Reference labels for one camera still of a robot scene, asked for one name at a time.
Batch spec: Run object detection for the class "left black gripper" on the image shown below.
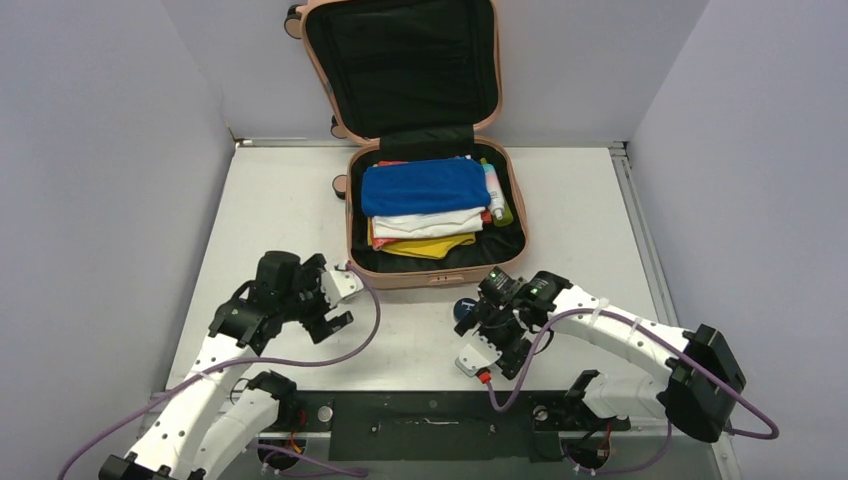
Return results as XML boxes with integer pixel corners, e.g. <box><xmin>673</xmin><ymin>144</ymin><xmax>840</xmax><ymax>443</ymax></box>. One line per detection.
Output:
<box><xmin>277</xmin><ymin>256</ymin><xmax>351</xmax><ymax>341</ymax></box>

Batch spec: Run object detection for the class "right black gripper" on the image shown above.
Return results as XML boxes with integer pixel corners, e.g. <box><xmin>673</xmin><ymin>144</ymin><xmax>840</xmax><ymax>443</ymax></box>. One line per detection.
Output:
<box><xmin>457</xmin><ymin>297</ymin><xmax>534</xmax><ymax>377</ymax></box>

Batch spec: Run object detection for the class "yellow cloth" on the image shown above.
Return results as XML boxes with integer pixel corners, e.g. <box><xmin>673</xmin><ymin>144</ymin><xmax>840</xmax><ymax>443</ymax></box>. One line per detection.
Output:
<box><xmin>367</xmin><ymin>226</ymin><xmax>476</xmax><ymax>260</ymax></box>

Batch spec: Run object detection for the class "white shirt blue print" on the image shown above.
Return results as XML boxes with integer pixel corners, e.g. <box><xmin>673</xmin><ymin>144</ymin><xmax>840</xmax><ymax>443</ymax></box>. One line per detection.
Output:
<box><xmin>370</xmin><ymin>207</ymin><xmax>485</xmax><ymax>240</ymax></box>

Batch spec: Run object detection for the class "yellow green bottle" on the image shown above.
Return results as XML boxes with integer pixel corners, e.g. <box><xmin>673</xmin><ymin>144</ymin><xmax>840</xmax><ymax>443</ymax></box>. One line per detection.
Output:
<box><xmin>480</xmin><ymin>158</ymin><xmax>514</xmax><ymax>227</ymax></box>

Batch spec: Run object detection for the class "small white teal bottle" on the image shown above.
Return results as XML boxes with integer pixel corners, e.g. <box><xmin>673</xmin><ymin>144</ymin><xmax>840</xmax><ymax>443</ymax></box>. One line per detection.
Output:
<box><xmin>482</xmin><ymin>163</ymin><xmax>506</xmax><ymax>222</ymax></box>

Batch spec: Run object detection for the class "blue towel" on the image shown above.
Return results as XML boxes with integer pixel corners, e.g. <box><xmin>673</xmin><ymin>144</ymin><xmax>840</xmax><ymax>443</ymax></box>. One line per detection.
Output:
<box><xmin>360</xmin><ymin>157</ymin><xmax>491</xmax><ymax>217</ymax></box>

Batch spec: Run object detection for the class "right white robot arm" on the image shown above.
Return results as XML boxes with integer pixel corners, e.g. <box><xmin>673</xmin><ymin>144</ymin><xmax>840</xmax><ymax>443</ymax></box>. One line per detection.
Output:
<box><xmin>453</xmin><ymin>268</ymin><xmax>747</xmax><ymax>443</ymax></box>

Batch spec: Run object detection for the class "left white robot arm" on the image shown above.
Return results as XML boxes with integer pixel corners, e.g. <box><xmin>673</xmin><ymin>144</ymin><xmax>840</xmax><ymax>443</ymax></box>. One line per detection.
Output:
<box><xmin>98</xmin><ymin>251</ymin><xmax>365</xmax><ymax>479</ymax></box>

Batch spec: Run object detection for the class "round dark blue tin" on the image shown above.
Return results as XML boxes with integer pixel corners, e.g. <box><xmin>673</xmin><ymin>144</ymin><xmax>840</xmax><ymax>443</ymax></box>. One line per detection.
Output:
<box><xmin>452</xmin><ymin>298</ymin><xmax>477</xmax><ymax>322</ymax></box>

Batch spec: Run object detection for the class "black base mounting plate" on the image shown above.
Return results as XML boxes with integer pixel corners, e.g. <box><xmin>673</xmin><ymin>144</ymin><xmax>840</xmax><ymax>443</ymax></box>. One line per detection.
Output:
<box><xmin>260</xmin><ymin>391</ymin><xmax>631</xmax><ymax>461</ymax></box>

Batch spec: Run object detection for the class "pink open suitcase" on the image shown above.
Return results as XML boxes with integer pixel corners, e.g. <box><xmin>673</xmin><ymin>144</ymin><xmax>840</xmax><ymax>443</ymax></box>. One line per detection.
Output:
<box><xmin>284</xmin><ymin>1</ymin><xmax>529</xmax><ymax>289</ymax></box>

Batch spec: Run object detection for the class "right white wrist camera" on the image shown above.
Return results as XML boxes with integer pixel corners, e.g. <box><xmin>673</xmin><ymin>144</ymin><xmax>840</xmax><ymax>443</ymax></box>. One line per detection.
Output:
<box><xmin>455</xmin><ymin>337</ymin><xmax>502</xmax><ymax>377</ymax></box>

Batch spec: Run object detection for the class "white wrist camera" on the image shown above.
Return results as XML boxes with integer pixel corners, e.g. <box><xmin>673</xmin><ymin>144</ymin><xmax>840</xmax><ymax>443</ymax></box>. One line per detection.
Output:
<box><xmin>455</xmin><ymin>337</ymin><xmax>502</xmax><ymax>377</ymax></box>
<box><xmin>320</xmin><ymin>264</ymin><xmax>364</xmax><ymax>309</ymax></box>

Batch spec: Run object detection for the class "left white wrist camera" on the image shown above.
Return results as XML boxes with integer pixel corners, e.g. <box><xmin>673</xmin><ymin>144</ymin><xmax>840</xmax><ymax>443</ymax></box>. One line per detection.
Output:
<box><xmin>320</xmin><ymin>264</ymin><xmax>364</xmax><ymax>309</ymax></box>

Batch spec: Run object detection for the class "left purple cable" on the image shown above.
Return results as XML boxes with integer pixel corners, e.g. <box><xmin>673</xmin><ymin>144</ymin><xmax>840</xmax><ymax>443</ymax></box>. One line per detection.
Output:
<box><xmin>56</xmin><ymin>261</ymin><xmax>384</xmax><ymax>480</ymax></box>

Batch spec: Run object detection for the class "aluminium frame rail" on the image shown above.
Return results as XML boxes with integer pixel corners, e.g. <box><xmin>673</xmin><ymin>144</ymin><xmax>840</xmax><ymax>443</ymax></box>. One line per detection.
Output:
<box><xmin>125</xmin><ymin>139</ymin><xmax>743</xmax><ymax>480</ymax></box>

